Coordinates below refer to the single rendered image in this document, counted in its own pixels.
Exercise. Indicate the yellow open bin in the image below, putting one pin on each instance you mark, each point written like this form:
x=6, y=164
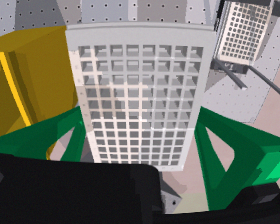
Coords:
x=37, y=66

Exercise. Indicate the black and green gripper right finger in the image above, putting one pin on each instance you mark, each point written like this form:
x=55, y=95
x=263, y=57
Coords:
x=256, y=160

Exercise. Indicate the white well plate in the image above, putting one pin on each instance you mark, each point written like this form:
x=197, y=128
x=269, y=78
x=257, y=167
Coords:
x=152, y=131
x=237, y=34

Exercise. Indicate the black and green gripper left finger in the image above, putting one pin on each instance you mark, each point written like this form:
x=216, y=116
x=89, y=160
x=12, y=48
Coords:
x=34, y=140

